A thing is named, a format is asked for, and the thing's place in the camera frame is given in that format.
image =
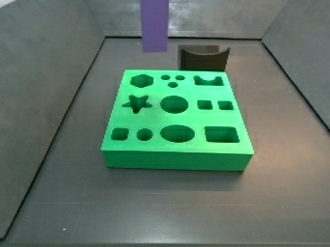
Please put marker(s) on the purple bar gripper finger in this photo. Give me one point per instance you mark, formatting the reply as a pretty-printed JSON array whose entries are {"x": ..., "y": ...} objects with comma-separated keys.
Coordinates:
[{"x": 154, "y": 19}]

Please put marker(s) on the green shape sorter block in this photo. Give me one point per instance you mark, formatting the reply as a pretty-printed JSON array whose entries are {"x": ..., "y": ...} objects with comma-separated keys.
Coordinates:
[{"x": 176, "y": 120}]

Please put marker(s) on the black arch object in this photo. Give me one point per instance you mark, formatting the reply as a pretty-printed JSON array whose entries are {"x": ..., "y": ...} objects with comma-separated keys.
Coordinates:
[{"x": 202, "y": 57}]

